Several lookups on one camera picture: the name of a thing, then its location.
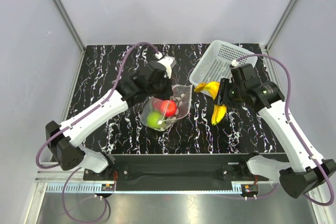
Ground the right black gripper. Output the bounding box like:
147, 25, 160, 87
213, 78, 245, 110

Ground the red apple toy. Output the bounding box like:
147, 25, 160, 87
160, 100, 177, 118

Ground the yellow banana bunch toy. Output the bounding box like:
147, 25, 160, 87
194, 81, 227, 125

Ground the clear dotted zip top bag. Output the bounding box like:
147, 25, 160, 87
140, 84, 193, 132

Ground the white plastic basket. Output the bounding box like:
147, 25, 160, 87
189, 40, 253, 86

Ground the green apple toy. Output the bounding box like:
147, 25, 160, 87
146, 111, 163, 129

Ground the red dragon fruit toy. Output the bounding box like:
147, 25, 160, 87
150, 98, 163, 111

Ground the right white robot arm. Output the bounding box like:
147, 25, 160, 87
214, 63, 335, 198

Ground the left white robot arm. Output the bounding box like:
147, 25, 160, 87
45, 57, 176, 180

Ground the black marble pattern mat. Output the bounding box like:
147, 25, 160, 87
67, 45, 283, 154

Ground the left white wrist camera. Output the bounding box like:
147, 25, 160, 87
155, 52, 176, 79

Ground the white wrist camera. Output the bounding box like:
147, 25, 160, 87
230, 60, 239, 68
155, 52, 176, 79

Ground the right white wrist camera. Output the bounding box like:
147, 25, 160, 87
230, 60, 239, 68

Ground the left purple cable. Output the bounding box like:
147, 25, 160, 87
35, 41, 161, 222

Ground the purple cable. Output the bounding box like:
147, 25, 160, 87
35, 41, 161, 222
233, 54, 333, 206

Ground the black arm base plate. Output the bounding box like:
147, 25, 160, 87
83, 154, 264, 193

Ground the right aluminium frame post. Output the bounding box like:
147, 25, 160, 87
265, 0, 299, 53

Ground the aluminium frame post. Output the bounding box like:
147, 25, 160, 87
52, 0, 86, 53
265, 0, 299, 53

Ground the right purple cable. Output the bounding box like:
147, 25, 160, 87
233, 54, 333, 206

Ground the slotted white cable duct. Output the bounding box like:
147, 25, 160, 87
46, 183, 116, 194

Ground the left aluminium frame post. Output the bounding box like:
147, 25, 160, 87
52, 0, 86, 53

